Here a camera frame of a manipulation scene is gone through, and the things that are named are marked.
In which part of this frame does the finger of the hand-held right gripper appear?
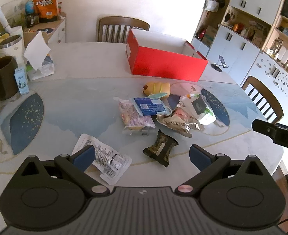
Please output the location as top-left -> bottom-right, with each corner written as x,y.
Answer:
253,119 -> 278,139

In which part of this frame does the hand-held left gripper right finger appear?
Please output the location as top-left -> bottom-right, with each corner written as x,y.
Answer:
174,144 -> 273,197

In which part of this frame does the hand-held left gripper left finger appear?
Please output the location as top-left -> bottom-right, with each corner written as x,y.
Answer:
12,145 -> 109,197

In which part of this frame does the white printed clear packet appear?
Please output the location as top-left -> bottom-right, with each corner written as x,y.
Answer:
72,133 -> 133,186

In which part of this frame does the dark brown snack packet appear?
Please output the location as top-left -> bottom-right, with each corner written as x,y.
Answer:
142,129 -> 179,168

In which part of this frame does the silver brown foil packet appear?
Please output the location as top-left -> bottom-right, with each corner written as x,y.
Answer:
156,107 -> 204,139

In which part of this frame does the blue and white snack packet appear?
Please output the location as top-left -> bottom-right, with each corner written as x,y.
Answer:
133,97 -> 173,117

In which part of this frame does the small teal packet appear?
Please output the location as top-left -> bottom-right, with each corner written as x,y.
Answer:
148,92 -> 169,100

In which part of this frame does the yellow plush toy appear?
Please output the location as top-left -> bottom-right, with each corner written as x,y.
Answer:
142,81 -> 171,98

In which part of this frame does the red cardboard box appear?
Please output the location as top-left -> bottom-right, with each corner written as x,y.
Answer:
125,28 -> 209,82

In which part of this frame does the brown wooden chair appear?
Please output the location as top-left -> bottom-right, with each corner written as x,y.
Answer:
96,16 -> 151,43
241,76 -> 284,124

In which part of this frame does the black phone stand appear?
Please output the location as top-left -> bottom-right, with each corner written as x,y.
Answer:
211,55 -> 229,73

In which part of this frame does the small light blue carton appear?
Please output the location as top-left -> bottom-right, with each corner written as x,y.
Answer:
14,67 -> 30,95

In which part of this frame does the brown mug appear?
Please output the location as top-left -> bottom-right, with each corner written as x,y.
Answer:
0,56 -> 20,101

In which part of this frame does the tissue pack with white tissue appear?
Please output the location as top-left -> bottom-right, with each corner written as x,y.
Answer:
23,31 -> 55,81

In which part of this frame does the white steel tumbler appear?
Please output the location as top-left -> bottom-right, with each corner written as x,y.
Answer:
0,35 -> 26,69

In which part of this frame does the white side cabinet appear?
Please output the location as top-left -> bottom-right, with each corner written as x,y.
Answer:
23,12 -> 67,50

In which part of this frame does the white tote bag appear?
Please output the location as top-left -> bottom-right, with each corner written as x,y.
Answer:
204,0 -> 219,12

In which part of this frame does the white printed cup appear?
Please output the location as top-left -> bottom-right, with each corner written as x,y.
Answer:
10,26 -> 25,43

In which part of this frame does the small dark jar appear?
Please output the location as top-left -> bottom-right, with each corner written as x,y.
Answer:
26,13 -> 39,28

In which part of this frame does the orange snack bag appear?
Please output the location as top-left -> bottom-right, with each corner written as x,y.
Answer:
32,0 -> 59,23

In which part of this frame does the blue globe ornament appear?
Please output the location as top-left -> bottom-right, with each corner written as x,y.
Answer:
25,0 -> 36,15

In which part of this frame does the white paper roll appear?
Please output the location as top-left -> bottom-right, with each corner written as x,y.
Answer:
0,5 -> 12,33

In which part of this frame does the glass fish bowl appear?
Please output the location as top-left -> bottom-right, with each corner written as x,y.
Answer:
0,0 -> 35,29

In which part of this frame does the white wall cabinet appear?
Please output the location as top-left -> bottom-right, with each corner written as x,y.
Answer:
190,0 -> 288,128

